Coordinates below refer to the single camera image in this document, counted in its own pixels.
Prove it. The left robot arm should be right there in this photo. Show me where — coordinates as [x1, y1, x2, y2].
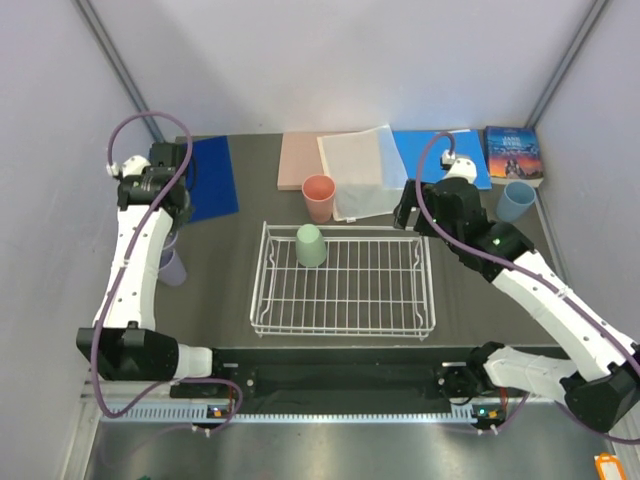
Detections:
[76, 142, 227, 397]

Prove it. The dark blue folder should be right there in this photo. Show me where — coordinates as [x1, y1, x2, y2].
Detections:
[186, 136, 239, 223]

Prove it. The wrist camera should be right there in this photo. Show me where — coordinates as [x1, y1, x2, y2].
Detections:
[106, 155, 150, 180]
[440, 150, 477, 184]

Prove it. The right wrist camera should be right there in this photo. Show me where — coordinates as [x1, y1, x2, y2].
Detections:
[440, 150, 477, 184]

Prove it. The blue cup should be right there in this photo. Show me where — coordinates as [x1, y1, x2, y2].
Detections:
[496, 182, 536, 223]

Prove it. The small purple cup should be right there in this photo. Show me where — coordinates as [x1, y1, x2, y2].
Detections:
[163, 232, 179, 250]

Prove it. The white wire dish rack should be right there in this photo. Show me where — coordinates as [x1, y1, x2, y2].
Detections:
[249, 224, 436, 340]

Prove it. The large purple cup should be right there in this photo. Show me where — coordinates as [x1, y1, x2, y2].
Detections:
[158, 249, 187, 287]

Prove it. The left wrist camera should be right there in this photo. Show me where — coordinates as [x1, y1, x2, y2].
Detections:
[106, 155, 150, 180]

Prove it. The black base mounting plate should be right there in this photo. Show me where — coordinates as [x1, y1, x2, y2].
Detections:
[169, 349, 501, 416]

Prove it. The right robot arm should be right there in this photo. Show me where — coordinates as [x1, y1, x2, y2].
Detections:
[394, 177, 639, 433]

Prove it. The Jane Eyre paperback book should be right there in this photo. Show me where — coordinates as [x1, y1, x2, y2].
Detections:
[484, 126, 544, 188]

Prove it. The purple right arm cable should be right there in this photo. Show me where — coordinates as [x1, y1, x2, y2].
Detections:
[415, 131, 640, 445]

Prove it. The pink board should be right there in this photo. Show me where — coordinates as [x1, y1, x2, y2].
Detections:
[277, 132, 329, 191]

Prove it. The white mesh bag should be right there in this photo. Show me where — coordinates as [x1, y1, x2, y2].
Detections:
[317, 125, 408, 222]

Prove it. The light blue folder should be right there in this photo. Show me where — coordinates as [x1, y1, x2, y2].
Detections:
[390, 128, 494, 192]

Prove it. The green cup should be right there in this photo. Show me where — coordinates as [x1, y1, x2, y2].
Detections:
[295, 224, 327, 268]

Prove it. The orange key tag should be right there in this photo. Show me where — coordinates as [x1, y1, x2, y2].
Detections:
[594, 453, 627, 480]

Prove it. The white slotted cable duct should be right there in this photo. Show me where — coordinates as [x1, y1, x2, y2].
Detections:
[106, 402, 504, 425]

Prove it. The pink cup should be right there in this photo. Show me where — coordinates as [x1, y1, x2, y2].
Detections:
[302, 175, 336, 223]

